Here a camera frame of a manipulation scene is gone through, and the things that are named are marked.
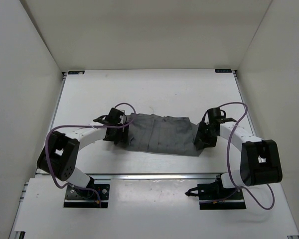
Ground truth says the grey pleated skirt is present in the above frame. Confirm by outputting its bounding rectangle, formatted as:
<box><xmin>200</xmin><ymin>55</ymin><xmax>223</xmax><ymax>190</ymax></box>
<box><xmin>124</xmin><ymin>113</ymin><xmax>202</xmax><ymax>157</ymax></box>

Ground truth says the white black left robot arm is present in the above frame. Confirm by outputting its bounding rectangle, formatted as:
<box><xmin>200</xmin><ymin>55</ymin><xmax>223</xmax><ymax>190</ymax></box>
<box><xmin>37</xmin><ymin>108</ymin><xmax>130</xmax><ymax>198</ymax></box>

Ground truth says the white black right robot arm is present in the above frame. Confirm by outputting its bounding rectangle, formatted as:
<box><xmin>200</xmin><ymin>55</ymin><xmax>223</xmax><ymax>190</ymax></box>
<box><xmin>194</xmin><ymin>108</ymin><xmax>283</xmax><ymax>200</ymax></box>

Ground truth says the right corner label sticker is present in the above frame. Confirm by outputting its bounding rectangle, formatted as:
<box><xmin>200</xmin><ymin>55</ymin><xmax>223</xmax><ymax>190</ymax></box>
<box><xmin>215</xmin><ymin>69</ymin><xmax>232</xmax><ymax>73</ymax></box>

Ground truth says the corner label sticker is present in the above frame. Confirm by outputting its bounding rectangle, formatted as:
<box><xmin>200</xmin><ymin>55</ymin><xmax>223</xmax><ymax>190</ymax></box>
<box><xmin>67</xmin><ymin>70</ymin><xmax>85</xmax><ymax>75</ymax></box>
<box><xmin>215</xmin><ymin>69</ymin><xmax>232</xmax><ymax>73</ymax></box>

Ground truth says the left corner label sticker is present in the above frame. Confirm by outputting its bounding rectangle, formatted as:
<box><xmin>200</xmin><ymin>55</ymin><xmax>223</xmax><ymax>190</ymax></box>
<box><xmin>67</xmin><ymin>70</ymin><xmax>85</xmax><ymax>75</ymax></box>

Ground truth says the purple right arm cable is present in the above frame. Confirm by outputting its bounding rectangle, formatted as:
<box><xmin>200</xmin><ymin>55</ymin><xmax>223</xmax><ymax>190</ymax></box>
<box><xmin>219</xmin><ymin>101</ymin><xmax>276</xmax><ymax>211</ymax></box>

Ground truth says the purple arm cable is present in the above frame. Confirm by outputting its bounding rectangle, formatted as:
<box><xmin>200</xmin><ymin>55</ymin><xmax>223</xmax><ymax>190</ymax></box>
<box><xmin>46</xmin><ymin>103</ymin><xmax>137</xmax><ymax>207</ymax></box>
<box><xmin>219</xmin><ymin>101</ymin><xmax>276</xmax><ymax>211</ymax></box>

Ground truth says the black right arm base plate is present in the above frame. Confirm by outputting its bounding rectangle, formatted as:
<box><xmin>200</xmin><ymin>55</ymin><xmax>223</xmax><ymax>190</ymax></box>
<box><xmin>185</xmin><ymin>176</ymin><xmax>246</xmax><ymax>210</ymax></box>

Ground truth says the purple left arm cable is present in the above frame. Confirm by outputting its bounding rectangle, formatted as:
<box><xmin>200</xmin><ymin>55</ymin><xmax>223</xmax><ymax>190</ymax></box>
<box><xmin>46</xmin><ymin>103</ymin><xmax>137</xmax><ymax>207</ymax></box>

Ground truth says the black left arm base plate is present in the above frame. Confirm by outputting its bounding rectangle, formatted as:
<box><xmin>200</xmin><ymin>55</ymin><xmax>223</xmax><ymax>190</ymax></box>
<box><xmin>63</xmin><ymin>176</ymin><xmax>110</xmax><ymax>209</ymax></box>

